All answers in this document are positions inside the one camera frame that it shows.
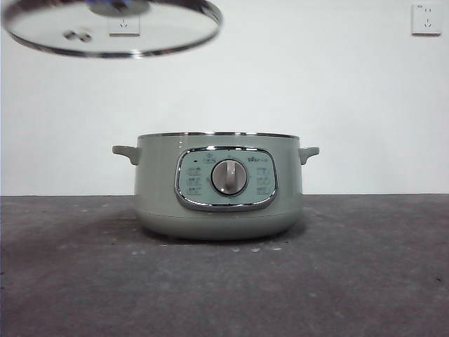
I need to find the glass lid with green knob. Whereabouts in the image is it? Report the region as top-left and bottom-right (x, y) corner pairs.
(1, 0), (225, 59)

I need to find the white wall socket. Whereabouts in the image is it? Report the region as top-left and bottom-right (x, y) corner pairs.
(411, 4), (443, 37)
(107, 13), (141, 37)

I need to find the sage green electric pot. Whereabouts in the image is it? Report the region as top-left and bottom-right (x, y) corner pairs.
(112, 131), (321, 242)

